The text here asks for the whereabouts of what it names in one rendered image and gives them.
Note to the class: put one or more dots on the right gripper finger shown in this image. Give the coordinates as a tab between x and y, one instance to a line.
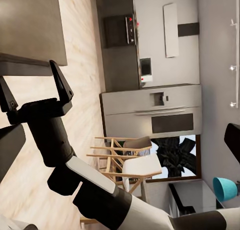
64	90
8	103

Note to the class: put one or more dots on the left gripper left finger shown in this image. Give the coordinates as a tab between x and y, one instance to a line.
12	139

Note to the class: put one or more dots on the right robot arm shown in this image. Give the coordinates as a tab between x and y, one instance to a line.
99	197

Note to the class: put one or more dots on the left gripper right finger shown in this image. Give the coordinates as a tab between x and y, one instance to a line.
232	139

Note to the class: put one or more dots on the fridge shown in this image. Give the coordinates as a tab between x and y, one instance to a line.
157	112

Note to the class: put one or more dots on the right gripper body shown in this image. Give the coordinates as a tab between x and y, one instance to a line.
45	123

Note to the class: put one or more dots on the cabinet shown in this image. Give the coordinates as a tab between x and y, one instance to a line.
31	34

